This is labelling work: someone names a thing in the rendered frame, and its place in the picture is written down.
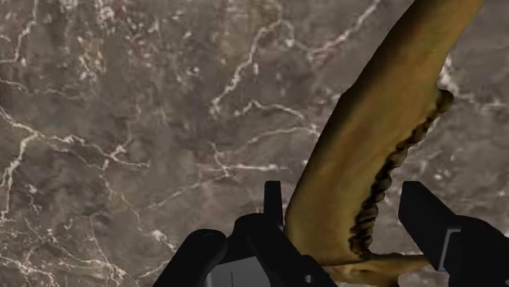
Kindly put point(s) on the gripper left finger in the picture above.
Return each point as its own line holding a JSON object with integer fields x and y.
{"x": 254, "y": 242}

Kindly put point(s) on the yellow-brown curved wooden tool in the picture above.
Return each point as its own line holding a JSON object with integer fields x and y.
{"x": 370, "y": 151}

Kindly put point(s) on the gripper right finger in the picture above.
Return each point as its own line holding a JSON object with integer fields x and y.
{"x": 445, "y": 234}

